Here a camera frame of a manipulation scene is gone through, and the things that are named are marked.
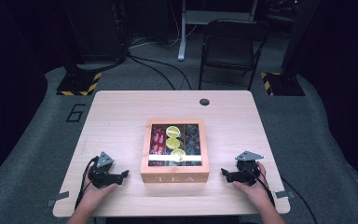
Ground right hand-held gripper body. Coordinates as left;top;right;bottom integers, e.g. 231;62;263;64
229;150;265;188

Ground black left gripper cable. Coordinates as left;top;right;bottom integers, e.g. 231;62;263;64
74;156;99;210

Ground pile of dark tea bags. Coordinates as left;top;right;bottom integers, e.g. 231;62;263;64
184;124;202;156

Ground grey metal table bracket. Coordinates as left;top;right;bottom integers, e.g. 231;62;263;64
274;189;296;200
46;190;71;208

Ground black cabinet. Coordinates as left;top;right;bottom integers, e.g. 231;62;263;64
63;0;129;64

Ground black floor cables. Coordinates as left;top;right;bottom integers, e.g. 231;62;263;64
126;34;194;91

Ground person's left hand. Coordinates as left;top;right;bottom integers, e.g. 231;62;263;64
76;173;119;213

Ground person's right hand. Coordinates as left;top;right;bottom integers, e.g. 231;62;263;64
232;161;276;209

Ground white desk frame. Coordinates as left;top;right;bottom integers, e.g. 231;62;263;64
177;0;259;62

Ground pile of red sachets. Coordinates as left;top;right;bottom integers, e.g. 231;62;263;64
149;124;167;156

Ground black folding chair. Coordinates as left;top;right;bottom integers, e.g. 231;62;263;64
198;19;271;91

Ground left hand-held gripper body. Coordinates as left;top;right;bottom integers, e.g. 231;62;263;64
88;151;122;189

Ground wooden tea box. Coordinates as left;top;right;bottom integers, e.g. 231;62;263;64
140;119;210;184

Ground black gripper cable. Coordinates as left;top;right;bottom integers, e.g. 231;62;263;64
74;156;99;210
241;166;319;224

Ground black stand with striped base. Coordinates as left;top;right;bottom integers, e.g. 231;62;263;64
55;0;103;97
259;0;323;97

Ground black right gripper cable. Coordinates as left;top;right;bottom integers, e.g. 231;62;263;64
241;166;319;224

